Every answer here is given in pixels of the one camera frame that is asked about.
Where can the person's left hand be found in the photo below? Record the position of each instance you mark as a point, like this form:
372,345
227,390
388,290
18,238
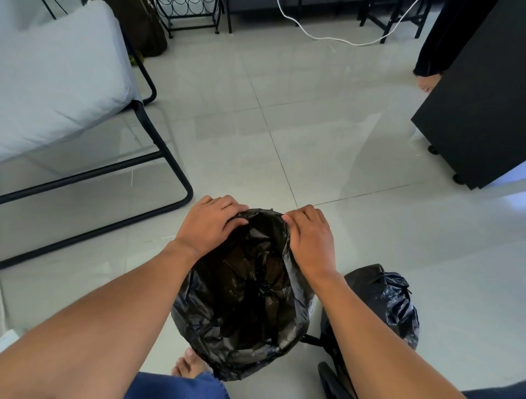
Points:
203,230

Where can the person's right hand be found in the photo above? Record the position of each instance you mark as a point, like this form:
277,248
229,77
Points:
314,246

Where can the person's left thumb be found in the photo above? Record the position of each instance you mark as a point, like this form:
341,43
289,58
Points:
236,225

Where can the person's right thumb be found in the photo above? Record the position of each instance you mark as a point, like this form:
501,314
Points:
289,226

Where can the black trash bag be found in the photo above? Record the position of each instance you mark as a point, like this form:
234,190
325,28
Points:
390,304
246,296

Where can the person's right forearm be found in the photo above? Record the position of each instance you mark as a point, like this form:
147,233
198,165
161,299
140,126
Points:
370,349

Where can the person's left forearm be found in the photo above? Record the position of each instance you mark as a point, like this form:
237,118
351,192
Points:
102,329

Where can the tied black trash bag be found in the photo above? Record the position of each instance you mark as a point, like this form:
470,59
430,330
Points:
390,304

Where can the person's foot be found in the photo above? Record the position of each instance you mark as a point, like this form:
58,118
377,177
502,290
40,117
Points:
189,366
427,83

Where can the black chair base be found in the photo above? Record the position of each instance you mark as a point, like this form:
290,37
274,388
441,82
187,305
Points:
333,382

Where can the person's blue shorts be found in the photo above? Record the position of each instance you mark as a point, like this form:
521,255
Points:
181,388

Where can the dark brown bag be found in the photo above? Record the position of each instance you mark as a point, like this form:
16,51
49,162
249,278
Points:
141,28

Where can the black cabinet on wheels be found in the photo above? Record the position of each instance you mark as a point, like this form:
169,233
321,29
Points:
480,111

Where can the black metal stool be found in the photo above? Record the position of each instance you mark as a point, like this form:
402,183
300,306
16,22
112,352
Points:
394,18

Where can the grey sofa cushion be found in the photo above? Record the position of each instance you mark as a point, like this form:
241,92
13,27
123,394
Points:
57,74

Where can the black metal sofa frame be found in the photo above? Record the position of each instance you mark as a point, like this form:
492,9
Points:
164,152

